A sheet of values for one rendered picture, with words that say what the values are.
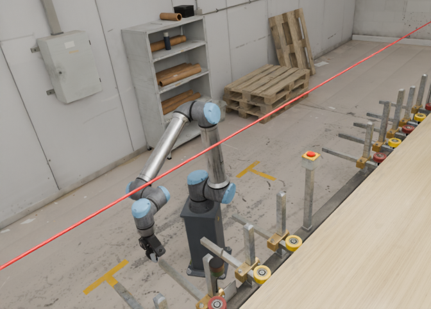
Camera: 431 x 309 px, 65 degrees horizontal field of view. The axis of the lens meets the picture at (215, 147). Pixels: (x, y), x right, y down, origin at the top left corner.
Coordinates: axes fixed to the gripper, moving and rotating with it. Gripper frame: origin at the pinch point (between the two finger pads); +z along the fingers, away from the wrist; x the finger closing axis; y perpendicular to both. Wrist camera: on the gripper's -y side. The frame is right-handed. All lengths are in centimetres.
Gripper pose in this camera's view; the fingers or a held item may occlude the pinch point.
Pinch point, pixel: (156, 261)
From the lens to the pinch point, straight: 186.8
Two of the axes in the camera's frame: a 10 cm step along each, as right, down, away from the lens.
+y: -7.0, -3.0, 6.5
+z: 1.0, 8.6, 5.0
